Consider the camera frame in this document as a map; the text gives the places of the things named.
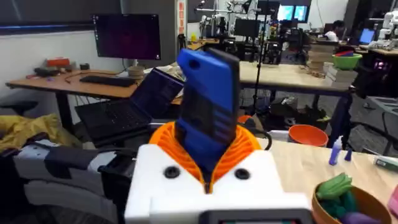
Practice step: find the small purple cone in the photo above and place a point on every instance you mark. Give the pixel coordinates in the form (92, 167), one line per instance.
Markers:
(348, 155)

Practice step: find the black laptop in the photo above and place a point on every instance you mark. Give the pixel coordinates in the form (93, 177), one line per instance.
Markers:
(124, 115)

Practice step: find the pink object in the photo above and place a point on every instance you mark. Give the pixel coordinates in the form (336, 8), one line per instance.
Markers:
(393, 202)

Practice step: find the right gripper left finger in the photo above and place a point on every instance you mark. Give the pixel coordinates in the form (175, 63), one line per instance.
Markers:
(155, 174)

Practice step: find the wooden office desk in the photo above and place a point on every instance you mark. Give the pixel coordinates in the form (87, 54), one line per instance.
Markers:
(77, 88)

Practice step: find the yellow cloth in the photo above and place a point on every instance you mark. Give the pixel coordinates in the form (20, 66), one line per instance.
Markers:
(28, 129)

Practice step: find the person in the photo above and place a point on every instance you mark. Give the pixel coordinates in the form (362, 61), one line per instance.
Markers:
(334, 31)

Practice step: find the orange box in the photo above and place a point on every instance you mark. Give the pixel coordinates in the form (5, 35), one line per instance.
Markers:
(58, 62)

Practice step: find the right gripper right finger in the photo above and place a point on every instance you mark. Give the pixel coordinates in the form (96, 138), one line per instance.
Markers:
(248, 183)

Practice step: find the white robot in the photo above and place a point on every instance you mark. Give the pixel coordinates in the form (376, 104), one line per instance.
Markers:
(388, 29)

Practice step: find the black computer monitor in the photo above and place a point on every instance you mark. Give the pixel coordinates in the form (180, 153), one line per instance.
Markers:
(127, 35)

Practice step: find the green and white box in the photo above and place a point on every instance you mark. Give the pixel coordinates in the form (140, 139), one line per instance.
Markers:
(387, 163)

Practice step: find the roll of brown tape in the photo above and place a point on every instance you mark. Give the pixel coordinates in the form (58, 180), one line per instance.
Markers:
(136, 72)

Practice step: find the long wooden work table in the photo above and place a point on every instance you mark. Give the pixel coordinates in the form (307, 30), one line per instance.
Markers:
(286, 76)

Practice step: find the green bowl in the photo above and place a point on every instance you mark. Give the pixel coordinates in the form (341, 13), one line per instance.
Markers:
(345, 61)

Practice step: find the black keyboard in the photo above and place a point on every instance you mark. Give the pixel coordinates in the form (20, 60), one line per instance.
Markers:
(107, 81)

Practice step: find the stack of wooden boards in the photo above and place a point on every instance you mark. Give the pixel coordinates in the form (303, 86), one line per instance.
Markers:
(320, 57)

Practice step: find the black tripod stand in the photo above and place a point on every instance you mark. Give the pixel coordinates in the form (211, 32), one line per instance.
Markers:
(258, 62)

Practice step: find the tub with toys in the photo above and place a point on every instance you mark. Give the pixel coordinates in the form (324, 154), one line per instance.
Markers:
(342, 199)

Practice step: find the orange bucket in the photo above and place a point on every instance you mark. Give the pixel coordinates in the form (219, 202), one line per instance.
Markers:
(308, 135)

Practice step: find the pair of bright screens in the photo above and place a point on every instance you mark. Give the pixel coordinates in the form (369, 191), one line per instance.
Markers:
(293, 13)

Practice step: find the blue electric screwdriver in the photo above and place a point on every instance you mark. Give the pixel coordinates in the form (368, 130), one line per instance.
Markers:
(208, 102)

